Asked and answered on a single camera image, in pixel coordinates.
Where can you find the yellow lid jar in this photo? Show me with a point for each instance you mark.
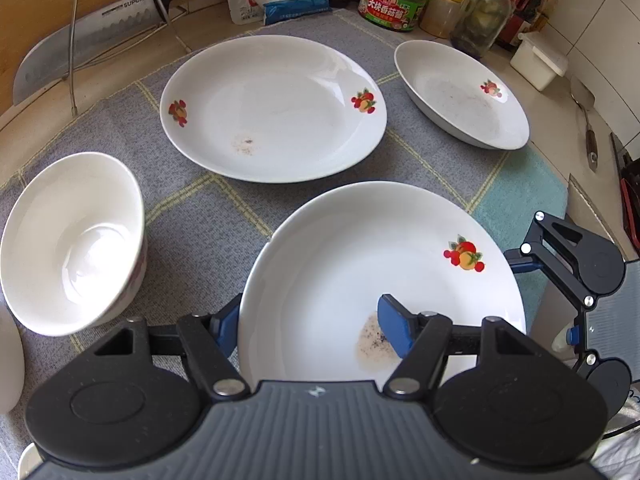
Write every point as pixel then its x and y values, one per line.
pixel 440 15

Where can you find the clear glass bottle red cap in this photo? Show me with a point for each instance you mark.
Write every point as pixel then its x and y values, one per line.
pixel 480 20

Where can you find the dark sauce bottle red label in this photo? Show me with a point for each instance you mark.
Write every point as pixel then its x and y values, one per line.
pixel 520 5

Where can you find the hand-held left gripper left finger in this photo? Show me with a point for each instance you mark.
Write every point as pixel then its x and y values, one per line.
pixel 227 327

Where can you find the white plate small fruit print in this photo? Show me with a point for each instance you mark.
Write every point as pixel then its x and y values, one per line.
pixel 450 95

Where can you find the white plastic box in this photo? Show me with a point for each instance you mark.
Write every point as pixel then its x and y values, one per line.
pixel 537 62

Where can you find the white plastic packet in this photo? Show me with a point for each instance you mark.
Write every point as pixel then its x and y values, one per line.
pixel 242 7

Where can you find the large white bowl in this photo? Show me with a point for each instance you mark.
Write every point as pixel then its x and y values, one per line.
pixel 65 240

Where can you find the white plate two fruit prints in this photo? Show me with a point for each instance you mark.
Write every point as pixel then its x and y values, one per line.
pixel 270 110

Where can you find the grey checked cloth teal patch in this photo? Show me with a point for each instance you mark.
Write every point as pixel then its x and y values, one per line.
pixel 175 200

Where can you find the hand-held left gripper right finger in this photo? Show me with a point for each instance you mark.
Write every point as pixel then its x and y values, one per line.
pixel 397 325

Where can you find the white plate large fruit print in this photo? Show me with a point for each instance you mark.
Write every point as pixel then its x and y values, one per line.
pixel 350 260

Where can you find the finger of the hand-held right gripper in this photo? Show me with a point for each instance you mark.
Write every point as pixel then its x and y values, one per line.
pixel 520 260
pixel 575 336

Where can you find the black red object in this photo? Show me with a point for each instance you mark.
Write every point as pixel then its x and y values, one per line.
pixel 625 175

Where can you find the small white dish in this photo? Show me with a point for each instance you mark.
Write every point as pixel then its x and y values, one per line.
pixel 10 365

